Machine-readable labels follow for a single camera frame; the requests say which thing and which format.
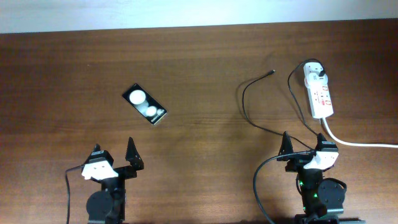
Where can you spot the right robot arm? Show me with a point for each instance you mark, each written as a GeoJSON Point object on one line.
{"type": "Point", "coordinates": [322, 198]}

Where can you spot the black Galaxy flip phone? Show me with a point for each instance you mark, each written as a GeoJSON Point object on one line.
{"type": "Point", "coordinates": [144, 103]}

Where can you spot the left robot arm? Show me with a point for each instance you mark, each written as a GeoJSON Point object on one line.
{"type": "Point", "coordinates": [108, 204]}

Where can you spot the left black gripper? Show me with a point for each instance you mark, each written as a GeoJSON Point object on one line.
{"type": "Point", "coordinates": [132, 156]}

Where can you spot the white power strip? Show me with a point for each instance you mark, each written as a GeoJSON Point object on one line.
{"type": "Point", "coordinates": [320, 102]}

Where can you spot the white USB charger plug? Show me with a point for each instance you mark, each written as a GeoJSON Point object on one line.
{"type": "Point", "coordinates": [315, 75]}

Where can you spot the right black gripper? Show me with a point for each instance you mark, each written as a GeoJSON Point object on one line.
{"type": "Point", "coordinates": [296, 162]}

